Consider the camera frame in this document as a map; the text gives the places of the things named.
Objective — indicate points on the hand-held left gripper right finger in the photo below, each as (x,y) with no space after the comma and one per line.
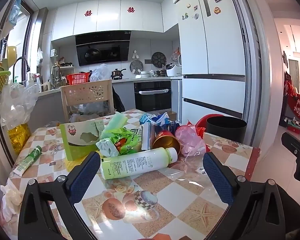
(218,177)

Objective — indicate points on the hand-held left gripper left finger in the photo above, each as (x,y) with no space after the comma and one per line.
(86,172)

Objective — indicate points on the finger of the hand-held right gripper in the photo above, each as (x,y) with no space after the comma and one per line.
(292,142)

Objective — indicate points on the yellow plastic bag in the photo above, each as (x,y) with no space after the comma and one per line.
(70,165)

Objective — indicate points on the green carton box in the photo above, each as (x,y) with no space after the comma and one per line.
(75,150)

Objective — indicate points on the pale teal snack packet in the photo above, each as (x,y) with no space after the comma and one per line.
(106,147)

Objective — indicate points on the black trash bin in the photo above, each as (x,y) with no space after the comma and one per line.
(226,132)

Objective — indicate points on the pink plastic bag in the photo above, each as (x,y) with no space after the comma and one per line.
(190,137)

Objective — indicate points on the green snack wrapper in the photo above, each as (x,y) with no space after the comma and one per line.
(130,142)

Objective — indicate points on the white bottle green label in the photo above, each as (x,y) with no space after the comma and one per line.
(140,162)

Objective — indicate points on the light green ribbed foam sheet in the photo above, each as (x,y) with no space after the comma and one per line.
(115,123)

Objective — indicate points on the red and gold paper cup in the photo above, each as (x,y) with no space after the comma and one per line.
(165,142)

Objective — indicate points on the blue and silver snack packet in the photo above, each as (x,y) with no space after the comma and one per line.
(147,137)

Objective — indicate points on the blue plastic bag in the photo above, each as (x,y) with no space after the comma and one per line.
(162,120)

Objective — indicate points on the checkered patterned tablecloth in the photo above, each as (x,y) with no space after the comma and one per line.
(180,187)

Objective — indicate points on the red plastic stool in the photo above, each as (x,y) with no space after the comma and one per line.
(202,122)

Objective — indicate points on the green tube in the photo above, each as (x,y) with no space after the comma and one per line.
(30,158)

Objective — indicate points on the grey curtain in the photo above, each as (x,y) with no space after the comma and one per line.
(294,77)

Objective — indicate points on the clear plastic bags on seat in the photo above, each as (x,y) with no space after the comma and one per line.
(95,107)

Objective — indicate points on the gold foil bag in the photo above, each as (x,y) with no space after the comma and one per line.
(18,137)

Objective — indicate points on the beige plastic chair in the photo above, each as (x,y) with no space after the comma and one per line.
(87,93)

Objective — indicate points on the black garment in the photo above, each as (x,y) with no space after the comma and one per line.
(117,100)

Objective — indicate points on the red plastic basket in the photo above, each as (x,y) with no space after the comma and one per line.
(77,78)

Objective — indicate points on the black built-in oven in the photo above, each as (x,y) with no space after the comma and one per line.
(152,97)

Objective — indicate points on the white kitchen counter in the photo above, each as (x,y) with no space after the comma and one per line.
(125,79)

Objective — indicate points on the clear bag on counter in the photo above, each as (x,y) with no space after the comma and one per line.
(100,72)

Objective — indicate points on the white spray bottle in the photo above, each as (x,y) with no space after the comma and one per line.
(37,82)

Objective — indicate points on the spice rack shelf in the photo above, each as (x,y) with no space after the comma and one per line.
(62,72)

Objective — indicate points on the white casserole pot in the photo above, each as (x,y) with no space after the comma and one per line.
(145,75)

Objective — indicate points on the white rice cooker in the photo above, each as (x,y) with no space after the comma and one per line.
(173,70)

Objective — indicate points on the round grey steamer rack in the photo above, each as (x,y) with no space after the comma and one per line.
(136,66)

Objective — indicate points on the dark lidded pot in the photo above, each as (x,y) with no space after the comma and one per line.
(161,73)

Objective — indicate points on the black range hood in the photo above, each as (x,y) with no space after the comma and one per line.
(102,50)

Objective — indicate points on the hanging white plastic bag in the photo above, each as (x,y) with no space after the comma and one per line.
(39,57)

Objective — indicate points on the yellow-green plastic basket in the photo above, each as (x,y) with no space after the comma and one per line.
(2,80)

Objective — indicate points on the black kitchen faucet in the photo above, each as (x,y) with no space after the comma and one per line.
(25,63)

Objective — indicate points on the white refrigerator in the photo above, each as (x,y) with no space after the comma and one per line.
(215,42)

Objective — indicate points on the hanging red-white plastic bag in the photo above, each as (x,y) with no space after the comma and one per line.
(175,54)

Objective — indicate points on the dark round sectioned pan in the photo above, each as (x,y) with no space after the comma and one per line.
(159,58)

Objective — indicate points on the yellow bowl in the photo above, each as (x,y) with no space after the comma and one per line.
(11,53)

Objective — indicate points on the group of fridge magnets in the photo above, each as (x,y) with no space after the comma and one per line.
(217,10)

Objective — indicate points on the red paper-cut decal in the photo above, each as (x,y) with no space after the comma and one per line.
(88,13)
(131,10)

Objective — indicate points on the grey sliding door frame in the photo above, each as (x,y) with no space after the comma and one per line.
(252,80)

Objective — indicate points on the grey wall socket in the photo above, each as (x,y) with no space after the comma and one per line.
(148,61)

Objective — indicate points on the white wall hook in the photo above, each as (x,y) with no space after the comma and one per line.
(135,54)

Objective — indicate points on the white wall cabinets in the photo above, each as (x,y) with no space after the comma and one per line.
(110,17)

